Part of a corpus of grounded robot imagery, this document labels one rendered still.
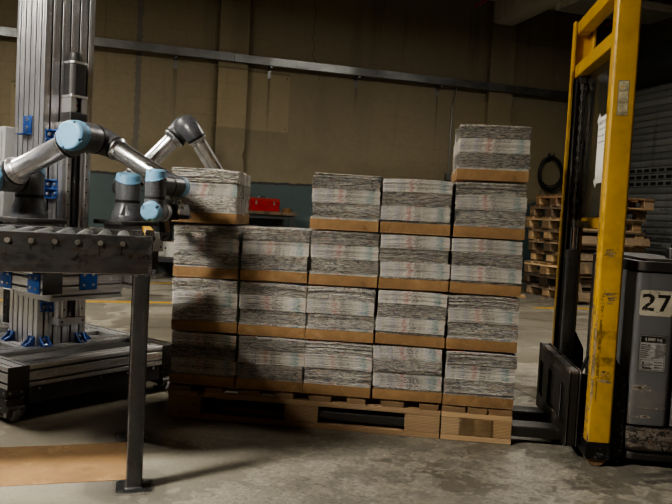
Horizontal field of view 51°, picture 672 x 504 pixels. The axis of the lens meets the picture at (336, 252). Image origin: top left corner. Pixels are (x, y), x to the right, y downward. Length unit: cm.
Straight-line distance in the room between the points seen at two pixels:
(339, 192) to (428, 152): 765
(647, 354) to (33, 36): 294
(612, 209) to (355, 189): 99
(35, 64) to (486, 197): 210
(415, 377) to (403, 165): 758
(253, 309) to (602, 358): 139
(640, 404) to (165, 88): 788
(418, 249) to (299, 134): 714
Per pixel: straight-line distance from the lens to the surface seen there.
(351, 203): 290
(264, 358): 301
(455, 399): 298
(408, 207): 288
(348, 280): 290
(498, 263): 291
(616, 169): 280
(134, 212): 348
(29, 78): 360
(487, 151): 292
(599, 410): 288
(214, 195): 299
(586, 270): 882
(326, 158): 999
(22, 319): 360
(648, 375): 293
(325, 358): 296
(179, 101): 972
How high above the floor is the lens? 90
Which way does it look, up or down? 3 degrees down
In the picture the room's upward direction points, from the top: 3 degrees clockwise
